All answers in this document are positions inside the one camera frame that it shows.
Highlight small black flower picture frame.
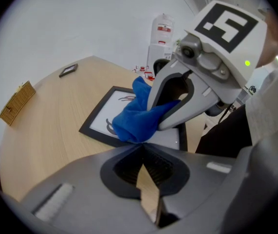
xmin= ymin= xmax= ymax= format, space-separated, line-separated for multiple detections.
xmin=58 ymin=63 xmax=78 ymax=78

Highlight black framed deer picture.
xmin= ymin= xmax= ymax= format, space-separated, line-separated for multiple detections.
xmin=79 ymin=86 xmax=188 ymax=152

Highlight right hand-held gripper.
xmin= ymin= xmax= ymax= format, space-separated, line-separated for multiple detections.
xmin=146 ymin=0 xmax=269 ymax=132

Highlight person's black shorts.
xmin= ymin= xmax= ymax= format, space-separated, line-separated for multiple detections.
xmin=195 ymin=103 xmax=254 ymax=158

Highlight black swivel chair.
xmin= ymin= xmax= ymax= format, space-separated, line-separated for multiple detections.
xmin=152 ymin=58 xmax=171 ymax=77

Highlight blue cloth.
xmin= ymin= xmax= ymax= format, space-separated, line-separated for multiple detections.
xmin=111 ymin=76 xmax=181 ymax=143

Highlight white water dispenser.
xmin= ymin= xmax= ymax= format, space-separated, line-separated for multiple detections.
xmin=146 ymin=43 xmax=174 ymax=71

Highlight person's right forearm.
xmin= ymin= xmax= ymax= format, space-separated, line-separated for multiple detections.
xmin=255 ymin=7 xmax=278 ymax=69

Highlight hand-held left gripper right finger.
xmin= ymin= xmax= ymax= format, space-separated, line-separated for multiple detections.
xmin=142 ymin=130 xmax=278 ymax=234

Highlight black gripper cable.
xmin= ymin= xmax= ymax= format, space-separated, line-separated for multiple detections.
xmin=218 ymin=103 xmax=236 ymax=124

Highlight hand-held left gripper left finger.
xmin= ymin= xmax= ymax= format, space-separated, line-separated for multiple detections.
xmin=2 ymin=142 xmax=159 ymax=234

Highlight person's grey shirt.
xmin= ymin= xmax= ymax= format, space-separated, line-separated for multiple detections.
xmin=244 ymin=64 xmax=278 ymax=147

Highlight wicker tissue basket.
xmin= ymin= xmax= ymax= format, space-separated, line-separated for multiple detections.
xmin=0 ymin=80 xmax=37 ymax=126

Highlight group of clear water jugs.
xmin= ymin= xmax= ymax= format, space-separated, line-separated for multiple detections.
xmin=131 ymin=64 xmax=156 ymax=81

